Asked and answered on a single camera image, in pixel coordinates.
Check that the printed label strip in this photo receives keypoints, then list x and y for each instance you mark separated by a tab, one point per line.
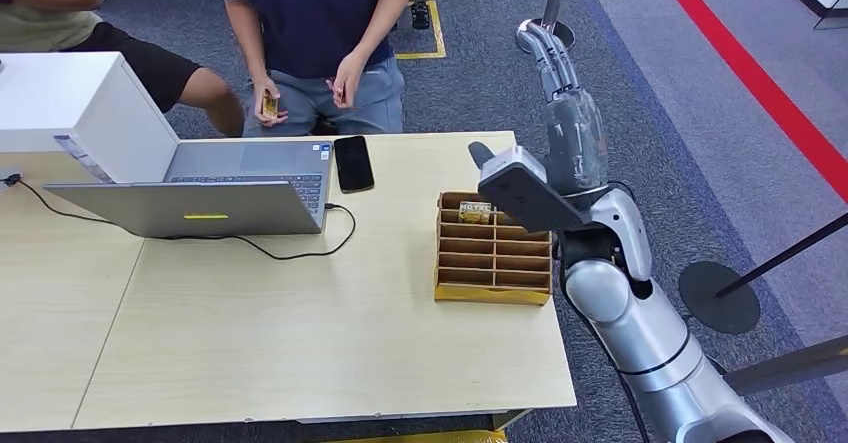
83	156

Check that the person's right hand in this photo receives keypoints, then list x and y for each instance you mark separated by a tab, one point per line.
260	99

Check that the yellow laptop sticker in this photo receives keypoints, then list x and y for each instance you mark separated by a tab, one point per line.
206	216

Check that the black stanchion with round base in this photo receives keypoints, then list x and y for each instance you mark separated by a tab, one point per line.
719	301

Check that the white box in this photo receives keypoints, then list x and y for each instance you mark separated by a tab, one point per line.
66	95

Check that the grey metal post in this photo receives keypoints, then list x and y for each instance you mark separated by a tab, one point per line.
795	364

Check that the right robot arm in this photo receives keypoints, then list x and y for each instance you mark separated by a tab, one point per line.
636	334

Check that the person's right forearm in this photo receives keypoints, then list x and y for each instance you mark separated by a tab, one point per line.
248	42

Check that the black smartphone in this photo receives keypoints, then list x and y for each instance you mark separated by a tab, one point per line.
354	164

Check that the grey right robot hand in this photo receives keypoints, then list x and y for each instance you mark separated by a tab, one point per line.
575	142

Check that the wooden card organizer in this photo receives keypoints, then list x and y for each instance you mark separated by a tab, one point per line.
493	262

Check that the grey laptop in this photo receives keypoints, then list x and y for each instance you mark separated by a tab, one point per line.
199	205

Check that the person's left hand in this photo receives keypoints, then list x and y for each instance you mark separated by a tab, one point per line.
348	82

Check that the seated person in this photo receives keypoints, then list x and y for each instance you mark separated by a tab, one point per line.
46	22

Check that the yellow hotel key card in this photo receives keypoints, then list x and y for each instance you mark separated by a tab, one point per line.
270	107
475	213

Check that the yellow floor tape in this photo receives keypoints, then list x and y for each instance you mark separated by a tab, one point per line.
438	29

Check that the red barrier belt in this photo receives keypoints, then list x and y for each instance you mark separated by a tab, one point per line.
762	85

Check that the person's left forearm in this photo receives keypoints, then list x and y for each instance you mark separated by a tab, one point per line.
378	22

